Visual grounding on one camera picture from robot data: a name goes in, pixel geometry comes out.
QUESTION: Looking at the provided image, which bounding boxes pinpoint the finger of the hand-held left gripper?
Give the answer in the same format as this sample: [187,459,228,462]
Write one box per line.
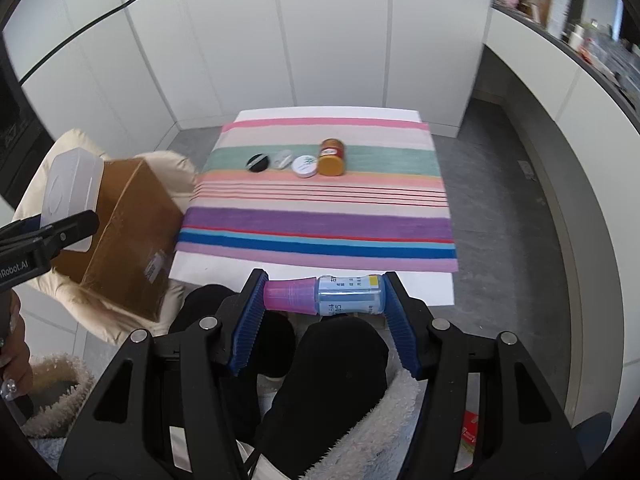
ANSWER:
[0,210,100,257]

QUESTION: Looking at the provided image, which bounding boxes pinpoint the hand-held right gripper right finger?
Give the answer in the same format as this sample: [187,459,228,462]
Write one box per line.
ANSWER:
[382,271,588,480]

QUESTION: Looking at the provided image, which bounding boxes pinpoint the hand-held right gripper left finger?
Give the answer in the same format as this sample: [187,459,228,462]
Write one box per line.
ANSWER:
[59,268,271,480]

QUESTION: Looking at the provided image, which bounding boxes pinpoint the clear plastic blister pack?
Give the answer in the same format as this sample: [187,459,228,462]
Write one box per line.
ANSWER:
[39,147,104,253]

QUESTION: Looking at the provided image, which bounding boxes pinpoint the small bottle with pink cap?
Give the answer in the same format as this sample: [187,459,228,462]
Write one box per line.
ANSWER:
[263,274,387,317]

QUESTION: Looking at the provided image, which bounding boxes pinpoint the brown cardboard box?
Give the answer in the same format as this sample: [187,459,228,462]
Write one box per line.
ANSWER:
[52,157,185,323]

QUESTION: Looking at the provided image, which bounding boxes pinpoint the person's left hand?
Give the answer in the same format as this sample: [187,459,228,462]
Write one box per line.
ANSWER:
[0,294,35,401]

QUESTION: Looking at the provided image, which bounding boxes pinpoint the person's right leg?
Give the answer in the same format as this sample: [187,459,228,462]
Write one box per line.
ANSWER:
[252,314,391,480]

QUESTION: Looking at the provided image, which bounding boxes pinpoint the white fleece robe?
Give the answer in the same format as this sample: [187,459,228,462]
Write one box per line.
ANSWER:
[297,367,426,480]

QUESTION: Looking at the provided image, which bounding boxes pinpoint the cream padded chair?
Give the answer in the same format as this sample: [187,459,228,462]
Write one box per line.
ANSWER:
[11,129,201,346]

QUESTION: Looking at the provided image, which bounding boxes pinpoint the red packet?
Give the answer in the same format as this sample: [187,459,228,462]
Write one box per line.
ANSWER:
[460,410,481,453]

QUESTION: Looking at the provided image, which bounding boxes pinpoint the striped colourful cloth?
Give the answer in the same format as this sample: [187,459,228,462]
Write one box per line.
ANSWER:
[174,116,460,273]

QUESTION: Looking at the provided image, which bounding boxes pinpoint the white round tin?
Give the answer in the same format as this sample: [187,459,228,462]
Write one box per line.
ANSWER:
[291,155,318,179]

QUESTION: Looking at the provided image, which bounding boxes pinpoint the orange jar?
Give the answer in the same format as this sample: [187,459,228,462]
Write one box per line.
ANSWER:
[318,138,347,177]

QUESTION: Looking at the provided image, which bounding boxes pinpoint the dark blue object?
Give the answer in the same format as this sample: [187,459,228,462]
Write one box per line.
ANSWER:
[570,412,613,461]

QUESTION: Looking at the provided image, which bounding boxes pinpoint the cluster of small cosmetic containers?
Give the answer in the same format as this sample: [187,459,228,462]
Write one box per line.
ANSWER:
[567,20,640,106]

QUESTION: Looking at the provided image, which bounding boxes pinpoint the small brown box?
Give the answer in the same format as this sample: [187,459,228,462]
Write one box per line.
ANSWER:
[521,0,552,22]

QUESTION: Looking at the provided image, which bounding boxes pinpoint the tall white bottle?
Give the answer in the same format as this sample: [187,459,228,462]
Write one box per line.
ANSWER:
[546,0,573,40]

